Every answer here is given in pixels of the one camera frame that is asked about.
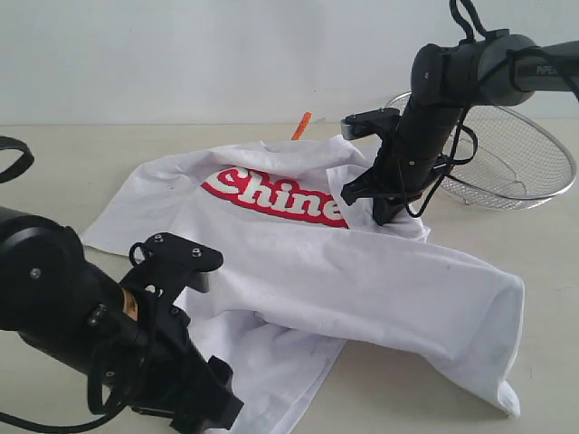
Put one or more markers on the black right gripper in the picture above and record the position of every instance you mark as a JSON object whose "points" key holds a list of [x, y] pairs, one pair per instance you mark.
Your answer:
{"points": [[392, 178]]}

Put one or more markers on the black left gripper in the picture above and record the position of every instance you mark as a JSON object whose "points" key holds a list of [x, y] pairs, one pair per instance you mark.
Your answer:
{"points": [[144, 359]]}

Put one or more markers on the white t-shirt red logo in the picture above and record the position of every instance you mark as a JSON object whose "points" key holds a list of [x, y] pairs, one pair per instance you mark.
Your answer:
{"points": [[303, 273]]}

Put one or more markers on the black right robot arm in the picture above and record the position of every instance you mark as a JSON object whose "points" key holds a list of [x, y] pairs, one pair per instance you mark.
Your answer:
{"points": [[502, 70]]}

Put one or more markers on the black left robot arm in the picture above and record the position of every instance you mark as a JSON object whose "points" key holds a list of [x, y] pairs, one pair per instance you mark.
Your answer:
{"points": [[47, 285]]}

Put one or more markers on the orange garment tag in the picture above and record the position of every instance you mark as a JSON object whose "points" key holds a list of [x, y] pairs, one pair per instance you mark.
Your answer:
{"points": [[302, 126]]}

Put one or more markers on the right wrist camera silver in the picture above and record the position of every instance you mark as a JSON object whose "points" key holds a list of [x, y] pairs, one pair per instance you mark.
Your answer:
{"points": [[379, 122]]}

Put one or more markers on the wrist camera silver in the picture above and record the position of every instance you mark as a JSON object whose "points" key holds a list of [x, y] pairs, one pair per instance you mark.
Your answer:
{"points": [[169, 263], [379, 122]]}

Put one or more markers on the metal wire mesh basket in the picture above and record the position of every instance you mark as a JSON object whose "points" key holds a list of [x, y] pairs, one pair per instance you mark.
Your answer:
{"points": [[518, 165]]}

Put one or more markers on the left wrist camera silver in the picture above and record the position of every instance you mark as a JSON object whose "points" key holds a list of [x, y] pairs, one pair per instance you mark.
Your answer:
{"points": [[169, 263]]}

